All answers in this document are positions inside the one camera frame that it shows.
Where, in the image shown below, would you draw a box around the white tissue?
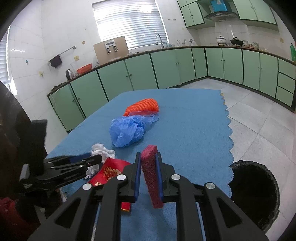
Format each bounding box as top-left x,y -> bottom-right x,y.
85,143 -> 115,180

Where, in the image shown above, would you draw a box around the red gold envelope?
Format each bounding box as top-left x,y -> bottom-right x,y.
87,157 -> 132,212

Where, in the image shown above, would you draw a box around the blue plastic bag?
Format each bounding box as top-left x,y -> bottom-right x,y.
109,110 -> 159,148

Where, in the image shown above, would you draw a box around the maroon scouring pad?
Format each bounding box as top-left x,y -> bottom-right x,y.
140,145 -> 163,209

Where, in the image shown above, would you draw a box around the orange foam net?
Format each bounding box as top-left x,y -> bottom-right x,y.
123,98 -> 159,116

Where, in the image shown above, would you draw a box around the black trash bin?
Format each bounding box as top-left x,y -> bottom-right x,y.
228,160 -> 280,233

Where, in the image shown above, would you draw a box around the chrome kitchen faucet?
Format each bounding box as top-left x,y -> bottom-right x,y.
156,33 -> 164,49

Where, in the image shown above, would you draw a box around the green lower kitchen cabinets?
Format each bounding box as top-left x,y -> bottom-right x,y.
47,46 -> 295,132

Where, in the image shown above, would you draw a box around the steel electric kettle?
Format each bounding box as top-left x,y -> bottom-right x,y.
65,69 -> 75,81

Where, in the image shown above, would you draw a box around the red plastic basin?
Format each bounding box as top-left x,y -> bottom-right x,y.
76,63 -> 92,75

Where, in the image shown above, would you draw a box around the blue felt table mat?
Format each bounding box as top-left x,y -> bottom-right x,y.
46,88 -> 235,241

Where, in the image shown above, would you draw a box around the cardboard water purifier box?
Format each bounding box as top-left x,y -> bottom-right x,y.
93,36 -> 130,65

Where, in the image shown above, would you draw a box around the white window blinds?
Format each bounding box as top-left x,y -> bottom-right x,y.
92,1 -> 168,49

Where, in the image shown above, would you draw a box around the white cooking pot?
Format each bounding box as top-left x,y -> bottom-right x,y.
216,35 -> 227,46

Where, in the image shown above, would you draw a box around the black wok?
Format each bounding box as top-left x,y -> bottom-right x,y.
230,37 -> 243,47

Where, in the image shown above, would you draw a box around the green thermos bottle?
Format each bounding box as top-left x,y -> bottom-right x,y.
290,43 -> 296,62

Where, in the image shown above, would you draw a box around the range hood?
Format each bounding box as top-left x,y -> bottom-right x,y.
204,1 -> 239,22

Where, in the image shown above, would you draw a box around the dark towel on rail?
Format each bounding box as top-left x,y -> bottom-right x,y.
50,55 -> 62,68

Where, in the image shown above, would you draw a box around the green upper wall cabinets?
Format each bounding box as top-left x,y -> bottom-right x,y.
177,0 -> 278,31

